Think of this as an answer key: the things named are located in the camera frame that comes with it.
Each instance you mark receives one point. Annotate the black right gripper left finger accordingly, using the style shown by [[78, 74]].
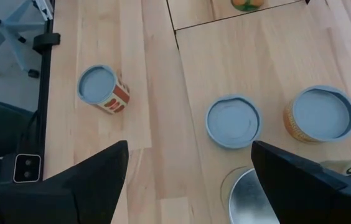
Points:
[[79, 193]]

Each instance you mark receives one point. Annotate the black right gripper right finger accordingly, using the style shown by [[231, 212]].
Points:
[[312, 199]]

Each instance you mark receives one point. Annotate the tall green can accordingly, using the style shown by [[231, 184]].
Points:
[[246, 202]]

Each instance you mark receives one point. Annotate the short orange can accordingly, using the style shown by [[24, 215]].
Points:
[[321, 113]]

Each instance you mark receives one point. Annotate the short teal can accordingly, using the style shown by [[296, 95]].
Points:
[[233, 121]]

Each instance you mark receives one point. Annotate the red and white tomato can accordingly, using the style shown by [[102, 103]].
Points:
[[101, 85]]

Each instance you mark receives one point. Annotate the black clamp knob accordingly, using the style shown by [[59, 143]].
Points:
[[46, 42]]

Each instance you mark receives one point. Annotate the white-legged office chair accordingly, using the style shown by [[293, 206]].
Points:
[[7, 31]]

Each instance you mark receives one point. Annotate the green and orange label can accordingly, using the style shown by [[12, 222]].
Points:
[[247, 4]]

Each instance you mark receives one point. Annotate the small black table camera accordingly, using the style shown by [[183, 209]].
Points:
[[27, 168]]

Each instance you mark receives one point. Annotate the white aluminium rail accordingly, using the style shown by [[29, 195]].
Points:
[[44, 8]]

